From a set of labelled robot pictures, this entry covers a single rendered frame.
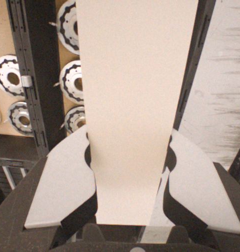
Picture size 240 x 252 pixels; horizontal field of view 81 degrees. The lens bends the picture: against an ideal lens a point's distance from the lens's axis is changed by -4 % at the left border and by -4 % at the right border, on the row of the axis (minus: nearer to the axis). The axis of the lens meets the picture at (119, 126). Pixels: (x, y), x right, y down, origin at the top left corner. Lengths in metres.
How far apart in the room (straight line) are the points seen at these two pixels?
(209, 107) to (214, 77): 0.11
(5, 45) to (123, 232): 0.74
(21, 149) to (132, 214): 0.37
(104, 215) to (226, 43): 0.56
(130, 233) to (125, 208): 0.57
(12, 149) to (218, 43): 0.67
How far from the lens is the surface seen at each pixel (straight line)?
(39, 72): 0.32
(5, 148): 0.50
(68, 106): 0.42
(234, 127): 0.72
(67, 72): 0.36
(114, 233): 0.73
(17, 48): 0.32
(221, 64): 0.59
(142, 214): 0.18
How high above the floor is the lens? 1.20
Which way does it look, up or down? 61 degrees down
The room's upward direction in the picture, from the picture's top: 178 degrees counter-clockwise
